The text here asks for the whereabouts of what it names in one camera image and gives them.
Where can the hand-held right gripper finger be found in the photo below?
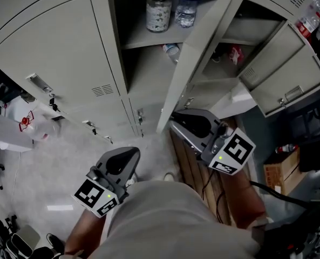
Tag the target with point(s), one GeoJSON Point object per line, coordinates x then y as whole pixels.
{"type": "Point", "coordinates": [203, 117]}
{"type": "Point", "coordinates": [186, 136]}

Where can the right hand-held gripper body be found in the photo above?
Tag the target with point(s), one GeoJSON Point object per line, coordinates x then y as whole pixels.
{"type": "Point", "coordinates": [232, 152]}

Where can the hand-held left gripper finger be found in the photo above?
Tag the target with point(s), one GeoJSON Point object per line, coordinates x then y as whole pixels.
{"type": "Point", "coordinates": [127, 174]}
{"type": "Point", "coordinates": [105, 160]}

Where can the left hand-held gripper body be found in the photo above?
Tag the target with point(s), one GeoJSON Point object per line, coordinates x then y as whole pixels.
{"type": "Point", "coordinates": [95, 198]}

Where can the grey metal locker door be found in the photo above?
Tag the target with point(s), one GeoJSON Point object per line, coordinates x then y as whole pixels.
{"type": "Point", "coordinates": [108, 117]}
{"type": "Point", "coordinates": [284, 71]}
{"type": "Point", "coordinates": [192, 58]}

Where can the grey metal locker cabinet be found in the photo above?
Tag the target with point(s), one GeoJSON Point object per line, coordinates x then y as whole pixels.
{"type": "Point", "coordinates": [54, 44]}

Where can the person's right forearm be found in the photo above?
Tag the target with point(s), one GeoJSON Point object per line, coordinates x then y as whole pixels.
{"type": "Point", "coordinates": [246, 198]}

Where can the person's left forearm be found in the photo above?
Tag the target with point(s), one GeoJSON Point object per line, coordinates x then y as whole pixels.
{"type": "Point", "coordinates": [87, 236]}

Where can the person's left shoe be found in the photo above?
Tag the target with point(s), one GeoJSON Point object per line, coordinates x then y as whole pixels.
{"type": "Point", "coordinates": [135, 178]}

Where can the person's shoe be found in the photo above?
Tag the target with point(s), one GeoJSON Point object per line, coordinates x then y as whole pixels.
{"type": "Point", "coordinates": [55, 243]}
{"type": "Point", "coordinates": [135, 178]}
{"type": "Point", "coordinates": [169, 176]}

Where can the wooden plank platform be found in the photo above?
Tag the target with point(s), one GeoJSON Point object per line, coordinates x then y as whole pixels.
{"type": "Point", "coordinates": [194, 166]}

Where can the white floor tape strip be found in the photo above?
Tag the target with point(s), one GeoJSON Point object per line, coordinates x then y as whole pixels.
{"type": "Point", "coordinates": [60, 207]}

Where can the person's right shoe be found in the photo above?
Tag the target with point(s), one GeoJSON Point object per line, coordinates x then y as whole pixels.
{"type": "Point", "coordinates": [169, 176]}

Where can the red and white bottle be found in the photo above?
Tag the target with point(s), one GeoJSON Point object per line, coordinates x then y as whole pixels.
{"type": "Point", "coordinates": [286, 148]}

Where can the cardboard box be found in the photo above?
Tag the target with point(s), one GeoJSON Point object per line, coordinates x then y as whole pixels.
{"type": "Point", "coordinates": [284, 171]}

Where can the person's light t-shirt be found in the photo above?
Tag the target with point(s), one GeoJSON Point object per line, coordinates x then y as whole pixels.
{"type": "Point", "coordinates": [170, 225]}

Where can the dark desk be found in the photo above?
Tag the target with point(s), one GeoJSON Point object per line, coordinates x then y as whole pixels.
{"type": "Point", "coordinates": [297, 125]}

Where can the pink bag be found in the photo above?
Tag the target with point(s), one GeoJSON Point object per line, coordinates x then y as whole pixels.
{"type": "Point", "coordinates": [236, 54]}

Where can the small red-capped bottle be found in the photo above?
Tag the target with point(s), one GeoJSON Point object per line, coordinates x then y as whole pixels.
{"type": "Point", "coordinates": [171, 52]}

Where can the large red-capped water jug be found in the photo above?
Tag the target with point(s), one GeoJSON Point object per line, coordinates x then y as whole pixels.
{"type": "Point", "coordinates": [39, 127]}

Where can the grey trash bin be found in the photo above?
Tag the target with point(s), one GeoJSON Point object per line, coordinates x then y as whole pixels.
{"type": "Point", "coordinates": [27, 237]}

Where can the black backpack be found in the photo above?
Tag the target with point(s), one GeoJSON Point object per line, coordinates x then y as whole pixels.
{"type": "Point", "coordinates": [316, 156]}

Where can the black worn equipment pack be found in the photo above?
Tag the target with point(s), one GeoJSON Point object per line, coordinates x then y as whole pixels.
{"type": "Point", "coordinates": [289, 233]}

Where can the white water dispenser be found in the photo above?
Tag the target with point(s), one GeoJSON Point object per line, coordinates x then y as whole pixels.
{"type": "Point", "coordinates": [6, 133]}

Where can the clear water bottle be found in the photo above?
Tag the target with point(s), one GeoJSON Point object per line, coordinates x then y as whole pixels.
{"type": "Point", "coordinates": [186, 9]}

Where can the patterned label jar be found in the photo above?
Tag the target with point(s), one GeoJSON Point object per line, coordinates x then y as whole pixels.
{"type": "Point", "coordinates": [158, 15]}

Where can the plastic-wrapped bottle pack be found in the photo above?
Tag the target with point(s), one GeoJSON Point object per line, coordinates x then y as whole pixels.
{"type": "Point", "coordinates": [309, 20]}

